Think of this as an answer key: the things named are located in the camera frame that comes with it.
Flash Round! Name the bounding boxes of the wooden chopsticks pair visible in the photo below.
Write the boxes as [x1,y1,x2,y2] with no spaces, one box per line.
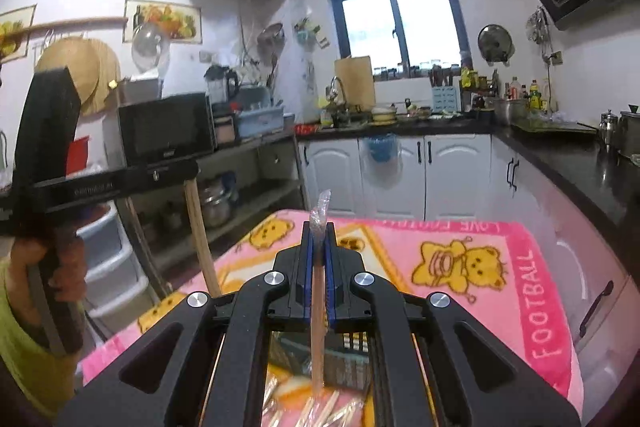
[309,190,331,399]

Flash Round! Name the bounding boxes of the green sleeve forearm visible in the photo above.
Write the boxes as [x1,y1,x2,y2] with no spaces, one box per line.
[1,259,79,426]

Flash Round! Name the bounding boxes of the white lower kitchen cabinets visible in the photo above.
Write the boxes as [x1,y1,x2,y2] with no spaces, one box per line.
[298,130,639,426]

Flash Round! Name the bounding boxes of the left hand on gripper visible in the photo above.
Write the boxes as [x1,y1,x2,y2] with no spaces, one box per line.
[4,234,87,329]

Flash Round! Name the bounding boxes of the dark green utensil basket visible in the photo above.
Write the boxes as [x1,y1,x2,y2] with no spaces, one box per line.
[269,332,371,391]

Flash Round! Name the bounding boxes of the white plastic drawer unit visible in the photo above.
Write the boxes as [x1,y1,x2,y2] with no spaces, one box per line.
[78,202,154,338]

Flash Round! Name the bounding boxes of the pink teddy bear blanket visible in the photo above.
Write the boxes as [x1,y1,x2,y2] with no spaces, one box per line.
[81,209,584,419]

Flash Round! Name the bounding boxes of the round bamboo board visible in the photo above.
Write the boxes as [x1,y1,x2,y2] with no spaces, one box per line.
[35,37,122,116]

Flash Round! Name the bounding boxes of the black microwave oven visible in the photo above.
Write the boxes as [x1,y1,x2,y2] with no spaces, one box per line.
[103,92,214,167]

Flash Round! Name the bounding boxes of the steel pot on shelf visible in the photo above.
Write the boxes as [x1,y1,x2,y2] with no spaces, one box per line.
[198,176,239,229]

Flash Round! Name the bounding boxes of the glass pot lid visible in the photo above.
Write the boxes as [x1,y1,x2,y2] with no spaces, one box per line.
[131,22,170,72]

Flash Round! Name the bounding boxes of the metal storage shelf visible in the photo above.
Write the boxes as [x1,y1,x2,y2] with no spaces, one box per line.
[116,129,307,300]

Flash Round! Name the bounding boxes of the black blender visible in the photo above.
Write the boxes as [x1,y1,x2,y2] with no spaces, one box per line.
[204,64,240,104]

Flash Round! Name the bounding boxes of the blue plastic bag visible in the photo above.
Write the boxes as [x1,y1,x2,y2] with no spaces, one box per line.
[364,133,400,165]

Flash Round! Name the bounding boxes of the light blue knife block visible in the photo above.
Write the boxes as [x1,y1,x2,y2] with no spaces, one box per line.
[432,86,461,113]

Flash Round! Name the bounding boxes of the wooden cutting board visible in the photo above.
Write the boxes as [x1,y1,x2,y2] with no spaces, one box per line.
[334,56,375,110]

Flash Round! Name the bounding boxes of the steel kettle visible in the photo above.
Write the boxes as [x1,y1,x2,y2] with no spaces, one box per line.
[598,109,618,150]

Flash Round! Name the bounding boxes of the hanging pot lid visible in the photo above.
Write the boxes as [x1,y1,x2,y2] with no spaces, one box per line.
[477,24,515,66]

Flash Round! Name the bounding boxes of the blue framed window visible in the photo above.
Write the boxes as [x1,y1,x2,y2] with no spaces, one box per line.
[329,0,471,79]

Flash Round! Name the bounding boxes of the fruit picture on wall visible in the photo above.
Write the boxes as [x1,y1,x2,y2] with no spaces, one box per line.
[122,0,203,44]

